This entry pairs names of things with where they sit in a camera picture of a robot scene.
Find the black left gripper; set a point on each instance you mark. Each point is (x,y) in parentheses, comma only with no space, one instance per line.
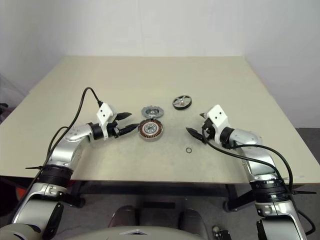
(113,130)

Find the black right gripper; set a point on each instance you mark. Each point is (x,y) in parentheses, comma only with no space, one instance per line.
(208,131)

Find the motor stator with copper windings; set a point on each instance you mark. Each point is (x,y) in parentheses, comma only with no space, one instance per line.
(143,130)

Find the small grey gear disc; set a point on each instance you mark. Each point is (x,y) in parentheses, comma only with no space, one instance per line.
(153,112)

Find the black spoked rotor cap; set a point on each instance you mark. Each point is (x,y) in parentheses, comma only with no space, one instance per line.
(182,101)

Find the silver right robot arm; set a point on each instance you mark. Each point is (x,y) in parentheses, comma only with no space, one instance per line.
(260,160)

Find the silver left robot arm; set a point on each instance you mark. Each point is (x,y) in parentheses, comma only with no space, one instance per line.
(65,147)

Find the black rectangular floor plate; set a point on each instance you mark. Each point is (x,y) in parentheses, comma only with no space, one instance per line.
(160,205)

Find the dark rounded shape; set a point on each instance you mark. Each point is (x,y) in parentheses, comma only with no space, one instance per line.
(125,216)
(193,220)

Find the black zip tie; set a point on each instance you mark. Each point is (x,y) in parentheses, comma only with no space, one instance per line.
(33,168)
(303,192)

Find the small black device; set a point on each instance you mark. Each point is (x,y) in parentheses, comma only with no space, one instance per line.
(223,233)

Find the grey robot torso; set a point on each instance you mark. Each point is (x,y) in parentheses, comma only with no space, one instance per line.
(162,236)

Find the dark background object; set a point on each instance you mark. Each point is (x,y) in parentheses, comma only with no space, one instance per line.
(3,110)

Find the orange object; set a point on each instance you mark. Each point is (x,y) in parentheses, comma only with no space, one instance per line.
(21,193)

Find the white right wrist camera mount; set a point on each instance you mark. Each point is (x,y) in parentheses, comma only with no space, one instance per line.
(218,115)

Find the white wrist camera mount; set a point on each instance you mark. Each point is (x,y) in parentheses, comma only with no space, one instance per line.
(103,112)
(218,115)

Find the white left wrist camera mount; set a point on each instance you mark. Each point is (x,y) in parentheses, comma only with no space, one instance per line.
(103,112)

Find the black metal table frame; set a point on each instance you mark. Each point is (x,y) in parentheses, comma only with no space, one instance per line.
(150,187)

